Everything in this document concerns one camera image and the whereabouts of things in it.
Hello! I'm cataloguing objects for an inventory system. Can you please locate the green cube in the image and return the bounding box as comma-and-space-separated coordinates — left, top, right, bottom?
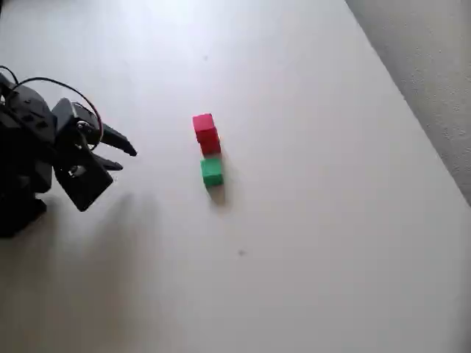
199, 157, 224, 188

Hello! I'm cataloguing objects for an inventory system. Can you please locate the black camera mount box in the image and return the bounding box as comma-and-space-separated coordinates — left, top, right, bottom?
54, 145, 115, 213

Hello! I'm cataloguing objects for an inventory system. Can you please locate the thin black cable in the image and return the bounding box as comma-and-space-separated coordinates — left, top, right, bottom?
15, 76, 105, 138

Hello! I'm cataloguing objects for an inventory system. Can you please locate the thin red black wire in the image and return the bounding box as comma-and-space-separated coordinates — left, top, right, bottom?
0, 65, 20, 86

